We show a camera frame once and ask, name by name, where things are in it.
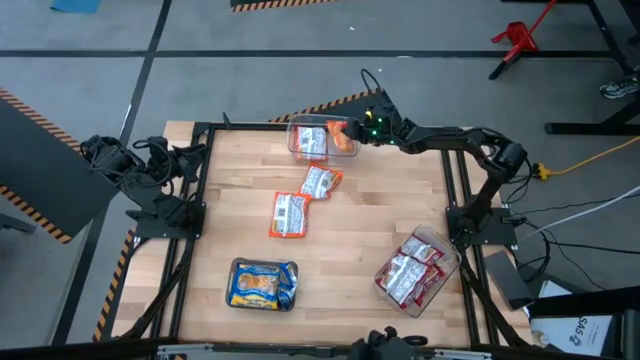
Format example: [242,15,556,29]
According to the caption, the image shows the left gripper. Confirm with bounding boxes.
[167,143,211,181]

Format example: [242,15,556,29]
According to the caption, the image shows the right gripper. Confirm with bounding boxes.
[344,102,404,149]

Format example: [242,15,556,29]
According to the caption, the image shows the orange chicken ramen pack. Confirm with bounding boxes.
[298,162,345,201]
[268,191,314,239]
[293,124,330,162]
[326,119,357,154]

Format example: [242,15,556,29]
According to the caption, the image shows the blue ramen pack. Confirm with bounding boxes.
[228,262,284,310]
[274,260,299,310]

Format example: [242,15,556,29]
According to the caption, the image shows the smoky dark plastic bin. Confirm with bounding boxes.
[224,256,300,313]

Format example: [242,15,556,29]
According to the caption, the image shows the clear rounded plastic bin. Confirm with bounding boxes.
[373,223,462,319]

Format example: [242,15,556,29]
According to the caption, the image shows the black hazard-striped floor mat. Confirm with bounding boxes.
[268,88,389,124]
[0,88,124,245]
[229,0,337,13]

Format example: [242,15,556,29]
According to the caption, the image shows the clear rectangular plastic bin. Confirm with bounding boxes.
[285,112,361,164]

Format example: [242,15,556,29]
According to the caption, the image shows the red metal floor stand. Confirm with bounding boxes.
[488,0,560,81]

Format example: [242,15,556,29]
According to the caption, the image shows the blue floor mat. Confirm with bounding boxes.
[48,0,104,15]

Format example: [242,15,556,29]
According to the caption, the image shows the dark grey flat box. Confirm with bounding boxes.
[483,249,536,311]

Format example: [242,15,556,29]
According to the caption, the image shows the black neighbouring table legs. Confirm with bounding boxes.
[543,0,640,137]

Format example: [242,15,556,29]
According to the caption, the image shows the person's shoe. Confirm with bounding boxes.
[598,72,640,100]

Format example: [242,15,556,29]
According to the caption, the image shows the white printed box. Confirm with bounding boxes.
[528,279,614,357]

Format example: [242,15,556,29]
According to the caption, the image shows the black aluminium table frame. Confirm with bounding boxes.
[112,119,534,360]

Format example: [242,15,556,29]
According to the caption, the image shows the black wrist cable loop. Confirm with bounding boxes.
[359,68,385,109]

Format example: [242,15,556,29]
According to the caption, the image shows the yellow extension cord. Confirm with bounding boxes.
[532,135,640,181]

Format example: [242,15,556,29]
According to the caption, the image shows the black table-level camera mount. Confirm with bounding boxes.
[347,325,430,360]

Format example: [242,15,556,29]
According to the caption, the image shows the white floor cable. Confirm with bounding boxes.
[519,185,640,240]

